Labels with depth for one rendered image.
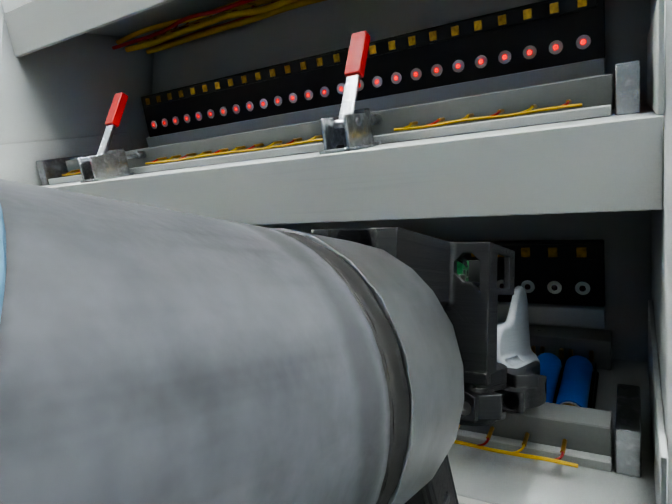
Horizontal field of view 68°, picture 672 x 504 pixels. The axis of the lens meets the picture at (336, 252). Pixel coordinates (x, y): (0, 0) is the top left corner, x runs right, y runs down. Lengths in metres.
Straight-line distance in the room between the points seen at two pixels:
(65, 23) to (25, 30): 0.07
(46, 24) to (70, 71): 0.10
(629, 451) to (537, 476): 0.05
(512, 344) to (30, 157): 0.56
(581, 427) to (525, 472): 0.04
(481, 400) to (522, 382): 0.04
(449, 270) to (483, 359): 0.04
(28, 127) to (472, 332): 0.57
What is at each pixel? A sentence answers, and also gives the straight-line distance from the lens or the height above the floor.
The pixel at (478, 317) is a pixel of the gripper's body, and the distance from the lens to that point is 0.23.
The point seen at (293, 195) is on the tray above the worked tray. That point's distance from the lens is 0.35.
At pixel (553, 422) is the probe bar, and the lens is 0.33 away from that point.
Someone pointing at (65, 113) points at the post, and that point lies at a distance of 0.71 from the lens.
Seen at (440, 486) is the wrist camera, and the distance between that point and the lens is 0.24.
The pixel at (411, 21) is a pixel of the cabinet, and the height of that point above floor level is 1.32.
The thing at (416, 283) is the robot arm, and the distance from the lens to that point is 0.15.
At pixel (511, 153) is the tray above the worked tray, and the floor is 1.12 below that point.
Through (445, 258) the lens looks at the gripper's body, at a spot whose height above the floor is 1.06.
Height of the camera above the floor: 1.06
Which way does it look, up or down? 3 degrees up
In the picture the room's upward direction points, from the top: 2 degrees clockwise
